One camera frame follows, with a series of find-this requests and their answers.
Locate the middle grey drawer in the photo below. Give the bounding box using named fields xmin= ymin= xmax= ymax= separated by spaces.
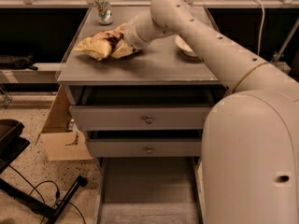
xmin=87 ymin=139 xmax=201 ymax=158

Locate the white paper bowl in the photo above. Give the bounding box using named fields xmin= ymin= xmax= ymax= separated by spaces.
xmin=175 ymin=35 xmax=196 ymax=57

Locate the top grey drawer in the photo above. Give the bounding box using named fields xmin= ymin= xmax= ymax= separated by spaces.
xmin=69 ymin=105 xmax=210 ymax=131

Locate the bottom grey open drawer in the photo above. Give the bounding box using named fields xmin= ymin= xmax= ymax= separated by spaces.
xmin=94 ymin=157 xmax=204 ymax=224

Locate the brown chip bag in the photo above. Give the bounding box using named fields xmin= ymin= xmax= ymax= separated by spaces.
xmin=75 ymin=23 xmax=126 ymax=61

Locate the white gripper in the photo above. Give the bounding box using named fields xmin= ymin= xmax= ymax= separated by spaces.
xmin=110 ymin=12 xmax=170 ymax=59

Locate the grey drawer cabinet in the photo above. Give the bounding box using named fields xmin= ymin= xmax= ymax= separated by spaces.
xmin=55 ymin=5 xmax=230 ymax=161

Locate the black cable on floor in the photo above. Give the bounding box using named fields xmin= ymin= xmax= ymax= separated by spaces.
xmin=6 ymin=163 xmax=87 ymax=224

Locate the cardboard box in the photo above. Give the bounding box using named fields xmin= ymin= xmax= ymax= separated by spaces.
xmin=40 ymin=86 xmax=93 ymax=161

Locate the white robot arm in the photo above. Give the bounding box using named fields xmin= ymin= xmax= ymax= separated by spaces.
xmin=124 ymin=0 xmax=299 ymax=224

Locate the black object on rail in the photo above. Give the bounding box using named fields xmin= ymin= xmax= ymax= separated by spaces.
xmin=0 ymin=55 xmax=37 ymax=70

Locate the grey horizontal rail beam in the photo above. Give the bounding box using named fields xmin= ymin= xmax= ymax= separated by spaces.
xmin=0 ymin=63 xmax=63 ymax=84

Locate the white cable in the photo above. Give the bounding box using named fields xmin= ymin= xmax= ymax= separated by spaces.
xmin=251 ymin=0 xmax=266 ymax=57

